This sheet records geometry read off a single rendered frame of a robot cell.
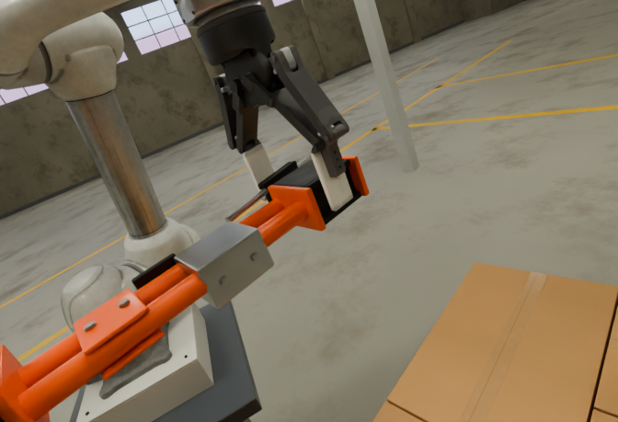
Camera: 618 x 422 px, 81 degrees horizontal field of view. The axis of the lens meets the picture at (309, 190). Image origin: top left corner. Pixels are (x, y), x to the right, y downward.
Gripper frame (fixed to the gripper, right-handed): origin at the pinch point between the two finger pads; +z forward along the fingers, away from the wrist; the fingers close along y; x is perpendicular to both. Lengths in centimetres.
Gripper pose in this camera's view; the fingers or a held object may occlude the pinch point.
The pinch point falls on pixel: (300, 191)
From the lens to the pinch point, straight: 43.5
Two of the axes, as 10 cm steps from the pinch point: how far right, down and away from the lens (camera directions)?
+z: 3.5, 8.7, 3.5
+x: 6.9, -4.9, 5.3
